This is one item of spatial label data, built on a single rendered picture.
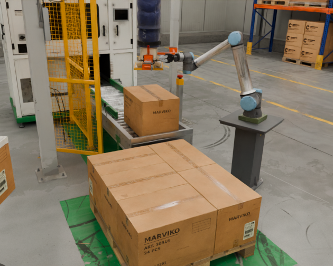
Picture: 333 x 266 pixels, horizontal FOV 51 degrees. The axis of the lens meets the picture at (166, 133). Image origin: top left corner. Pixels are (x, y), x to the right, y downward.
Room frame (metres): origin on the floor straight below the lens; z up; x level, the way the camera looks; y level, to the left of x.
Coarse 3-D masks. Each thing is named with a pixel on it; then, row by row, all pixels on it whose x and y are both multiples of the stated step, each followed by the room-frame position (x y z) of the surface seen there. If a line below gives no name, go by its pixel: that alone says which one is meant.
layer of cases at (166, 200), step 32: (96, 160) 2.76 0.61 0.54; (128, 160) 2.77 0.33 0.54; (160, 160) 2.79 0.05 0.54; (192, 160) 2.81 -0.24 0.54; (96, 192) 2.61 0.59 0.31; (128, 192) 2.25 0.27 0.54; (160, 192) 2.26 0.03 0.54; (192, 192) 2.28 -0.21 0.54; (224, 192) 2.29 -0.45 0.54; (128, 224) 1.92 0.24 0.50; (160, 224) 1.87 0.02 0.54; (192, 224) 1.97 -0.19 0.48; (224, 224) 2.09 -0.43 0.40; (256, 224) 2.23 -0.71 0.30; (128, 256) 1.94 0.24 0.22; (160, 256) 1.86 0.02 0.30; (192, 256) 1.97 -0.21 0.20
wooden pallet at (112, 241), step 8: (96, 208) 2.63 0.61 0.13; (96, 216) 2.66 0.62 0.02; (104, 224) 2.55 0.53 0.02; (104, 232) 2.44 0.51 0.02; (112, 240) 2.25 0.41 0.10; (112, 248) 2.26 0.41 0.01; (240, 248) 2.17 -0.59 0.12; (248, 248) 2.21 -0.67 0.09; (120, 256) 2.16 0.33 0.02; (216, 256) 2.07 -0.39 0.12; (128, 264) 1.94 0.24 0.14; (192, 264) 1.98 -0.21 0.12; (200, 264) 2.01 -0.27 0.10; (208, 264) 2.04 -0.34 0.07
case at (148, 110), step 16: (128, 96) 3.59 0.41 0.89; (144, 96) 3.42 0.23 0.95; (160, 96) 3.43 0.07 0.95; (176, 96) 3.45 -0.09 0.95; (128, 112) 3.60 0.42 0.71; (144, 112) 3.23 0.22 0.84; (160, 112) 3.30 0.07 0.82; (176, 112) 3.37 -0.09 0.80; (144, 128) 3.23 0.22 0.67; (160, 128) 3.30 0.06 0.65; (176, 128) 3.37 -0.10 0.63
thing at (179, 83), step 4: (176, 80) 4.02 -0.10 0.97; (180, 80) 3.98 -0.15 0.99; (180, 84) 3.98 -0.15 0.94; (180, 88) 3.98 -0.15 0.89; (176, 92) 4.02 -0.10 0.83; (180, 92) 3.98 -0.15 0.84; (180, 96) 3.99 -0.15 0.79; (180, 100) 3.99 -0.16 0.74; (180, 104) 3.99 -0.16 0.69; (180, 108) 3.99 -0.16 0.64; (180, 112) 3.99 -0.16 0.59; (180, 116) 3.99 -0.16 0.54; (180, 120) 3.99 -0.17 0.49
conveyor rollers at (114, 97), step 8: (104, 88) 5.16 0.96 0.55; (112, 88) 5.21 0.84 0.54; (104, 96) 4.78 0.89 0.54; (112, 96) 4.75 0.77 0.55; (120, 96) 4.80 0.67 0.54; (112, 104) 4.37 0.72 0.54; (120, 104) 4.41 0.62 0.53; (120, 112) 4.05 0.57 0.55; (120, 120) 3.77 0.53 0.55; (128, 128) 3.53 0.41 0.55; (136, 136) 3.36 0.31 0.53
